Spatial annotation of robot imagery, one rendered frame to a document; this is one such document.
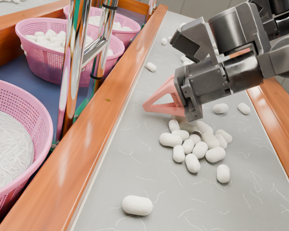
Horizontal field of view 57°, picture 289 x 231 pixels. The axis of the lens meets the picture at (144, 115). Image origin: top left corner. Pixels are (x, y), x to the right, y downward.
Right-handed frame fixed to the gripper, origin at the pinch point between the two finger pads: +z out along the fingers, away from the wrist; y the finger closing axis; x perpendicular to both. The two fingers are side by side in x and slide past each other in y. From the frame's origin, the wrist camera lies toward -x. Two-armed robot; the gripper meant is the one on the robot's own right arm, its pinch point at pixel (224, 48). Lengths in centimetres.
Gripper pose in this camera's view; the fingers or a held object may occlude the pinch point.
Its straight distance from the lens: 85.9
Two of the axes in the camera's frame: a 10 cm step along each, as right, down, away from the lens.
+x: 4.2, 8.2, 3.9
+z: -9.0, 3.1, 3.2
